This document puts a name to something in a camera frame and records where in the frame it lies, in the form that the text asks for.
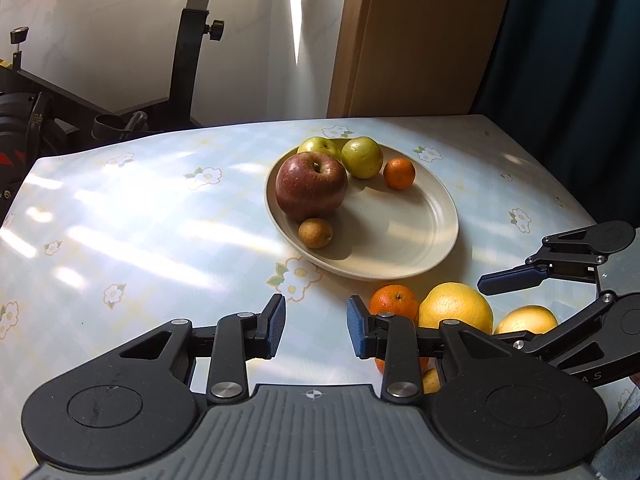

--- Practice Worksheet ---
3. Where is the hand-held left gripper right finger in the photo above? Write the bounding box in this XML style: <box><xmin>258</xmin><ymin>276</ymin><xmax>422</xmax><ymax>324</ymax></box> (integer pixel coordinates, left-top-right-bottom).
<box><xmin>346</xmin><ymin>295</ymin><xmax>521</xmax><ymax>406</ymax></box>

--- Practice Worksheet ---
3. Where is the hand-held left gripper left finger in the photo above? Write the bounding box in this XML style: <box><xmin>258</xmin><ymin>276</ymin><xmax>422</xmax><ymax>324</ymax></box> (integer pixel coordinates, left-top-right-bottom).
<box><xmin>120</xmin><ymin>293</ymin><xmax>287</xmax><ymax>406</ymax></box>

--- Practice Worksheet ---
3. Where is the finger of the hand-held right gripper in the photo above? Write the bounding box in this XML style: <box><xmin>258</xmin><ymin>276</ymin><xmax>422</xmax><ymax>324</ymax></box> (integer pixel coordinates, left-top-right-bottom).
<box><xmin>492</xmin><ymin>290</ymin><xmax>619</xmax><ymax>357</ymax></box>
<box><xmin>476</xmin><ymin>220</ymin><xmax>637</xmax><ymax>297</ymax></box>

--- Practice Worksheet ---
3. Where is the yellow lemon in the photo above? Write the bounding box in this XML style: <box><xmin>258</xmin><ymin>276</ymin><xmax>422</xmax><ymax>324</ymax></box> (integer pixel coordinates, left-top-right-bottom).
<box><xmin>494</xmin><ymin>305</ymin><xmax>559</xmax><ymax>336</ymax></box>

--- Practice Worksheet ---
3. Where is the small orange tangerine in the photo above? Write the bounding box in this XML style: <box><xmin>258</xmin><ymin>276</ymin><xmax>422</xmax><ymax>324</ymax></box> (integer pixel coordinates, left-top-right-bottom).
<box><xmin>383</xmin><ymin>158</ymin><xmax>417</xmax><ymax>191</ymax></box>
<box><xmin>369</xmin><ymin>284</ymin><xmax>420</xmax><ymax>328</ymax></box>
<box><xmin>374</xmin><ymin>357</ymin><xmax>431</xmax><ymax>376</ymax></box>

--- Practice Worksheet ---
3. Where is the large yellow grapefruit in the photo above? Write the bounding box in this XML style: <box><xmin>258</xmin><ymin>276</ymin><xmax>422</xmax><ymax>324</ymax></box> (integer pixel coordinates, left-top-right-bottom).
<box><xmin>418</xmin><ymin>282</ymin><xmax>495</xmax><ymax>335</ymax></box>

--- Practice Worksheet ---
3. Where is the cream round plate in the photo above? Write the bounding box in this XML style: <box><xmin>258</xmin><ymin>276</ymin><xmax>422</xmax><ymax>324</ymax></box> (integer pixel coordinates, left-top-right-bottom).
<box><xmin>263</xmin><ymin>140</ymin><xmax>460</xmax><ymax>282</ymax></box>

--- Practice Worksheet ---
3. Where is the red apple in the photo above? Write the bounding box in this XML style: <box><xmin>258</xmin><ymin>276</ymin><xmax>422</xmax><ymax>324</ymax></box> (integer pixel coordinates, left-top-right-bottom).
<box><xmin>275</xmin><ymin>151</ymin><xmax>349</xmax><ymax>222</ymax></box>

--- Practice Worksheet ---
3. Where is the green apple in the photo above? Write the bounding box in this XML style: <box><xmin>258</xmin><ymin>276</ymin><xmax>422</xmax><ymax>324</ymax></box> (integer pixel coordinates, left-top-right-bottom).
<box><xmin>341</xmin><ymin>136</ymin><xmax>384</xmax><ymax>180</ymax></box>
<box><xmin>297</xmin><ymin>136</ymin><xmax>343</xmax><ymax>161</ymax></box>

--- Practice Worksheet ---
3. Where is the dark blue curtain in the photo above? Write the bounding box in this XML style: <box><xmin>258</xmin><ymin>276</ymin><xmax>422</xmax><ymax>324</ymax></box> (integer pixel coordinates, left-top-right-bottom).
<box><xmin>470</xmin><ymin>0</ymin><xmax>640</xmax><ymax>226</ymax></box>

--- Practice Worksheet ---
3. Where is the wooden board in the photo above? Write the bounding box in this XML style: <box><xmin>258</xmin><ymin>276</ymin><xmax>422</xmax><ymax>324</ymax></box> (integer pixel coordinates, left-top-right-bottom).
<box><xmin>326</xmin><ymin>0</ymin><xmax>518</xmax><ymax>120</ymax></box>

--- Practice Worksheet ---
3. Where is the black exercise bike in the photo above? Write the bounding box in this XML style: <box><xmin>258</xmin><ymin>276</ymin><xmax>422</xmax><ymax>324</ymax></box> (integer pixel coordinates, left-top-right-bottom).
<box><xmin>0</xmin><ymin>0</ymin><xmax>281</xmax><ymax>161</ymax></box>

